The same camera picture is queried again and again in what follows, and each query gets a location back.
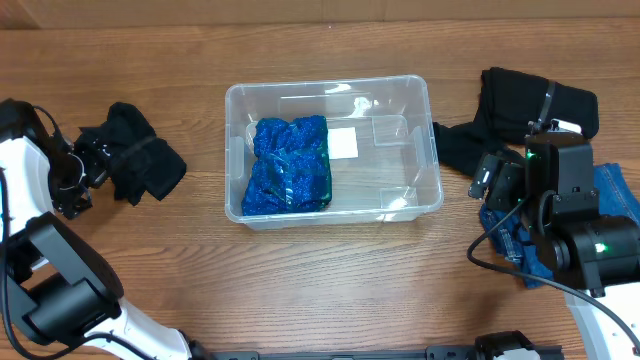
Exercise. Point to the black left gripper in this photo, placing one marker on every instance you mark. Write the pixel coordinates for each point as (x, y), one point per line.
(69, 203)

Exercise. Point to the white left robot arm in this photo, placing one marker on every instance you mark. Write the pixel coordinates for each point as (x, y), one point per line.
(55, 288)

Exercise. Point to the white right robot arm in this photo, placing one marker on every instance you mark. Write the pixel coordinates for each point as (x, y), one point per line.
(594, 258)

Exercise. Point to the blue green sequin cloth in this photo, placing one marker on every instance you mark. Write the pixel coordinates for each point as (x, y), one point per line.
(292, 172)

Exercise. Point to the clear plastic container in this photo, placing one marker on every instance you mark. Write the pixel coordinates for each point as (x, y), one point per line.
(381, 146)

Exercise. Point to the black banded cloth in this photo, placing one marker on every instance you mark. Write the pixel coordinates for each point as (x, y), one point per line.
(510, 100)

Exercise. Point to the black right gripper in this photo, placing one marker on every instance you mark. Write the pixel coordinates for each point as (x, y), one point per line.
(503, 182)

